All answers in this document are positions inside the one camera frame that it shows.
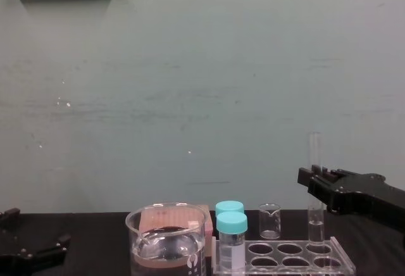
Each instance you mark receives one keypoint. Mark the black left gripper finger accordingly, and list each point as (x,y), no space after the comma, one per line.
(9,217)
(53,247)

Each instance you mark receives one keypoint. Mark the clear glass test tube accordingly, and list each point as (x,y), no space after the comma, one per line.
(316,228)

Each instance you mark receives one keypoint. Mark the large glass beaker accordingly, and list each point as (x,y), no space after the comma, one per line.
(164,244)

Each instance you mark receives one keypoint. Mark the clear vial with teal cap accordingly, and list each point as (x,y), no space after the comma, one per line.
(229,206)
(231,222)

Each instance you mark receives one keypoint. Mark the pink cardboard box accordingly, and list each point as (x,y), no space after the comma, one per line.
(209,225)

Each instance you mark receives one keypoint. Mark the black table cloth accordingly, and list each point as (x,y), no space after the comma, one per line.
(95,244)

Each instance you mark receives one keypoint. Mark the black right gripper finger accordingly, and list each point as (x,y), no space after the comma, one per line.
(305,176)
(326,193)

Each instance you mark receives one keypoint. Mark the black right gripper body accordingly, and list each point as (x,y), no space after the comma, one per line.
(383,200)

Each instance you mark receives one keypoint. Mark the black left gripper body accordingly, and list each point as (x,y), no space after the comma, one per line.
(19,266)

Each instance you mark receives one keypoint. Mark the small glass beaker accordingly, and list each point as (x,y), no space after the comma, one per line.
(269,222)

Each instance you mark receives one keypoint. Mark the clear acrylic test tube rack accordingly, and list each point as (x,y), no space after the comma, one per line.
(341,261)

